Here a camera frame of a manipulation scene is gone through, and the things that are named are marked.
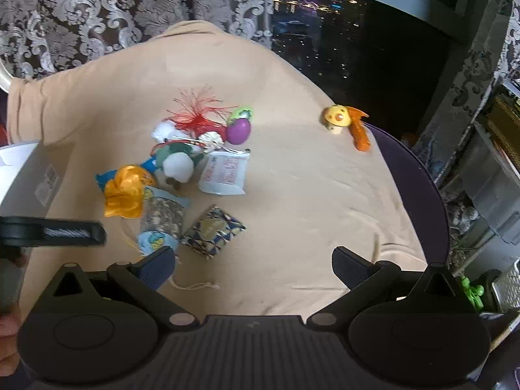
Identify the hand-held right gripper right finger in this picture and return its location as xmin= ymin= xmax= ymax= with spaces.
xmin=307 ymin=246 xmax=481 ymax=330

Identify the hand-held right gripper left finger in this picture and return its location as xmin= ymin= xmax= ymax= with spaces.
xmin=43 ymin=247 xmax=200 ymax=330

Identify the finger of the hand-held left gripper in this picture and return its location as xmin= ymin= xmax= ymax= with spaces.
xmin=0 ymin=216 xmax=107 ymax=248

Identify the clear snack packet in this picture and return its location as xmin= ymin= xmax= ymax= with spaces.
xmin=137 ymin=186 xmax=191 ymax=256

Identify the blue gold patterned pouch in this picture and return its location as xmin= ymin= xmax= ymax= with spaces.
xmin=181 ymin=205 xmax=246 ymax=260

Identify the white cardboard box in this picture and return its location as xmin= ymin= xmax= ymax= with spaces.
xmin=0 ymin=141 xmax=61 ymax=218

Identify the orange plush toy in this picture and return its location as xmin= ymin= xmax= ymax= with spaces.
xmin=103 ymin=165 xmax=157 ymax=219

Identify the green and white plush duck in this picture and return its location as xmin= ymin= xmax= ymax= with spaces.
xmin=155 ymin=140 xmax=205 ymax=191

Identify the white sachet packet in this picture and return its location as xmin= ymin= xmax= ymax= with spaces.
xmin=198 ymin=150 xmax=250 ymax=196

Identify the white pompom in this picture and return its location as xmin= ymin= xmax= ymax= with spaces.
xmin=152 ymin=119 xmax=179 ymax=143

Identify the purple egg toy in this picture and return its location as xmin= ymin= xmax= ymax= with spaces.
xmin=226 ymin=117 xmax=252 ymax=146

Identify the person's left hand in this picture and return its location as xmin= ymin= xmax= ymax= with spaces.
xmin=0 ymin=306 xmax=22 ymax=374

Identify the dark purple chair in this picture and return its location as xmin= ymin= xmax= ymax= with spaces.
xmin=368 ymin=124 xmax=449 ymax=269

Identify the green plastic toy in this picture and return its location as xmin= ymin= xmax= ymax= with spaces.
xmin=459 ymin=275 xmax=486 ymax=309

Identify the orange plastic toy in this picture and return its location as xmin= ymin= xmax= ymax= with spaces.
xmin=345 ymin=106 xmax=372 ymax=153

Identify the white basket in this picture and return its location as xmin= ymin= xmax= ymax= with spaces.
xmin=491 ymin=258 xmax=520 ymax=313

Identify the grey storage bin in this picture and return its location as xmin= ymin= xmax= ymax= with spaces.
xmin=459 ymin=122 xmax=520 ymax=244

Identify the window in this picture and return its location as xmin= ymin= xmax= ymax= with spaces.
xmin=270 ymin=0 xmax=480 ymax=135

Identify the brown damask curtain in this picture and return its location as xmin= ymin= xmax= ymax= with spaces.
xmin=414 ymin=0 xmax=520 ymax=179
xmin=0 ymin=0 xmax=275 ymax=80

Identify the beige string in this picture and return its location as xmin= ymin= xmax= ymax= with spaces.
xmin=168 ymin=279 xmax=222 ymax=292

